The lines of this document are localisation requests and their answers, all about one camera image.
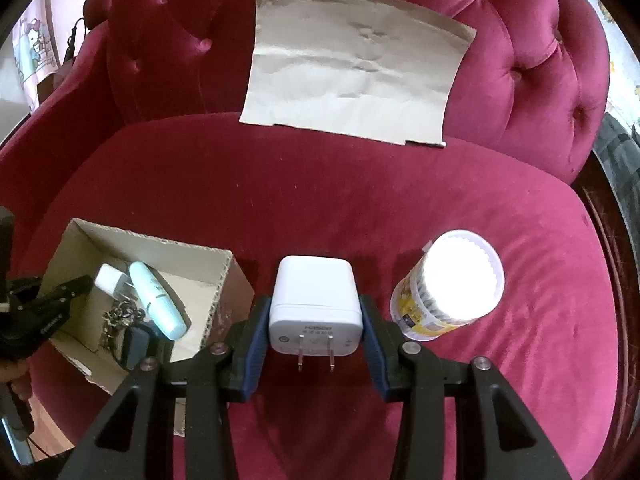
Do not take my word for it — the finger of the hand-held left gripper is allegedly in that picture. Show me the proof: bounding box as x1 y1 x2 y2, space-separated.
10 275 94 311

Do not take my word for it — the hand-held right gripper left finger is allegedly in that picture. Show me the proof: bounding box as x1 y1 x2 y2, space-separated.
60 296 272 480

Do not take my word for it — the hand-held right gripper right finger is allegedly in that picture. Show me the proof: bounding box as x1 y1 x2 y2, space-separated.
361 295 571 480

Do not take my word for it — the small white charger plug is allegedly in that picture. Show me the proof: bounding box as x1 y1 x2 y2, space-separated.
94 263 132 301

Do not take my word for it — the metal keychain with keys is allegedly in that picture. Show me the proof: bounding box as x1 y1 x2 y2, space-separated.
102 300 151 346

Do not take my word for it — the cardboard box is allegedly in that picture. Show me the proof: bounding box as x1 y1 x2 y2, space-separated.
37 217 256 436

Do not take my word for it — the large white charger plug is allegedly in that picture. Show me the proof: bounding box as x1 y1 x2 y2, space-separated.
268 255 363 373

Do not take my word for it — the small black plastic case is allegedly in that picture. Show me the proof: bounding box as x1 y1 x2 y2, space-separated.
117 322 163 371

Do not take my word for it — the light teal tube bottle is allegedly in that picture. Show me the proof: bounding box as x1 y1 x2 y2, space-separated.
129 261 192 341

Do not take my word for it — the person's left hand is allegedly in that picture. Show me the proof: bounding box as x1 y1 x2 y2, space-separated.
0 360 32 401

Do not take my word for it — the white jar yellow label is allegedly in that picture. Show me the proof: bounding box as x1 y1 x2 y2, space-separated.
390 230 503 343

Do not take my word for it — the red velvet tufted sofa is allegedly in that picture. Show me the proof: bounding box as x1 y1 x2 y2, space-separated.
0 0 631 480

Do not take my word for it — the cartoon cat printed curtain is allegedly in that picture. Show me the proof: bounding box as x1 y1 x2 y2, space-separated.
12 0 66 106

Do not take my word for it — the brown paper sheet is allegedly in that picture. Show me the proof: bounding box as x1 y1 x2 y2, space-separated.
239 0 477 148

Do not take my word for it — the grey plaid cloth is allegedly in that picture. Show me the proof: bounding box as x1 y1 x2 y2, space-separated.
592 110 640 196

